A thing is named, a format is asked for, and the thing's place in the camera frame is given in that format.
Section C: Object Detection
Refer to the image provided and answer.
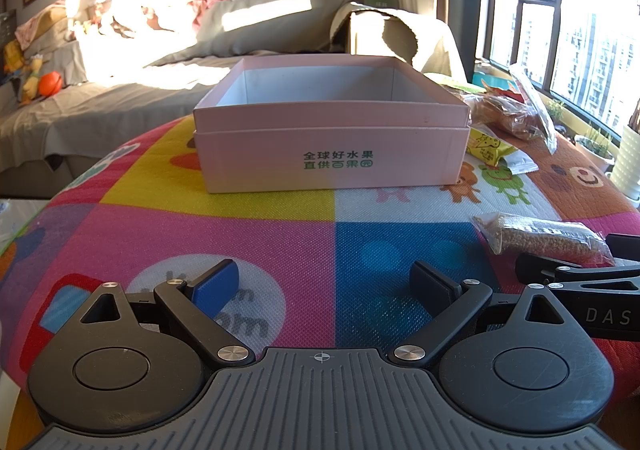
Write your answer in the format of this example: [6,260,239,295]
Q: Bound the pink cardboard box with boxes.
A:
[193,55,472,194]

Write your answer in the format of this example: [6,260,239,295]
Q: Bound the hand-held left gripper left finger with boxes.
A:
[80,257,257,368]

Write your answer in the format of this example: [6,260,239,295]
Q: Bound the white ribbed plant pot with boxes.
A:
[610,100,640,203]

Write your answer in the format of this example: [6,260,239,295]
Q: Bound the colourful cartoon play mat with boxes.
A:
[0,72,640,450]

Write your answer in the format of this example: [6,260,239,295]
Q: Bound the clear packet of brown grains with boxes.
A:
[471,212,617,267]

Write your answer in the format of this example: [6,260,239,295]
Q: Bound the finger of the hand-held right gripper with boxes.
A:
[515,252,640,303]
[604,233,640,261]

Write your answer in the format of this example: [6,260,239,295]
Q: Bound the clear bag of brown snacks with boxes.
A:
[462,92,551,141]

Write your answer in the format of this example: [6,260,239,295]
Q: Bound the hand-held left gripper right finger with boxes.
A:
[392,260,568,368]

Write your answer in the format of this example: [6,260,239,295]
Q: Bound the pile of pink clothes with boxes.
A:
[75,0,231,41]

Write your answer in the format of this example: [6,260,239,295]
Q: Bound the beige cloth cover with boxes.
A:
[332,1,468,81]

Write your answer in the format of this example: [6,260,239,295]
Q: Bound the yellow bread packet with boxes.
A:
[466,124,516,167]

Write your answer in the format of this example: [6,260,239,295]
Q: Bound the grey fabric sofa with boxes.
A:
[0,0,351,198]

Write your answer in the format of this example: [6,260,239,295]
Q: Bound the white pot with grass plant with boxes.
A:
[575,122,616,176]

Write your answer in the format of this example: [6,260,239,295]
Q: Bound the grey pillow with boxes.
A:
[145,0,351,68]

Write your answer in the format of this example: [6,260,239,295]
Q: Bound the orange ball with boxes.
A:
[39,71,65,96]

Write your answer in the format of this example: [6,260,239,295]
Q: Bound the clear plastic bag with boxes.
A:
[509,62,558,155]

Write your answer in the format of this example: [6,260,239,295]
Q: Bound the yellow and red plush toy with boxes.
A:
[2,37,26,73]

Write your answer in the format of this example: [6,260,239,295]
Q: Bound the pink patterned blanket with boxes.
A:
[15,5,68,51]

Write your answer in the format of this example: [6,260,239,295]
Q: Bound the black framed window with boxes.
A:
[470,0,640,131]

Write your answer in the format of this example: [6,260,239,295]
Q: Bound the teal plastic basin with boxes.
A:
[472,72,513,91]

